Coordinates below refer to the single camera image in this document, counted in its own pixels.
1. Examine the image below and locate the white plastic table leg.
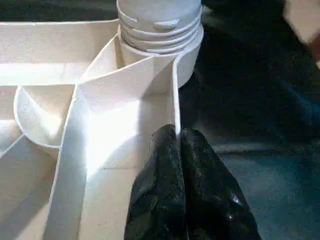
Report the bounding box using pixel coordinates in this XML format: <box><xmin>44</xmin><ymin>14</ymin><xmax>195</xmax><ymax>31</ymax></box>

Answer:
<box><xmin>116</xmin><ymin>0</ymin><xmax>205</xmax><ymax>55</ymax></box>

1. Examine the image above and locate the white plastic table top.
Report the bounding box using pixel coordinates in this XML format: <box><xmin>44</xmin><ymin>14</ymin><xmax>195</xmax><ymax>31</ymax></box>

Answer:
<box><xmin>0</xmin><ymin>20</ymin><xmax>205</xmax><ymax>240</ymax></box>

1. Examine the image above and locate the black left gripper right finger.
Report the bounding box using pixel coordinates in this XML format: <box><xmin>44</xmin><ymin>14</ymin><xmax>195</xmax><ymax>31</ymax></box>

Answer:
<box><xmin>181</xmin><ymin>127</ymin><xmax>262</xmax><ymax>240</ymax></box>

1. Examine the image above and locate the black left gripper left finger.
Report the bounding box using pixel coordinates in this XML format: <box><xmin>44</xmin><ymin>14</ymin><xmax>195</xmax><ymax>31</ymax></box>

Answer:
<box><xmin>124</xmin><ymin>124</ymin><xmax>187</xmax><ymax>240</ymax></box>

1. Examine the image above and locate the black work mat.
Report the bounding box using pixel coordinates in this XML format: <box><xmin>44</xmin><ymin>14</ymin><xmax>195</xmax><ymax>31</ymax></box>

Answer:
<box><xmin>177</xmin><ymin>0</ymin><xmax>320</xmax><ymax>240</ymax></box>

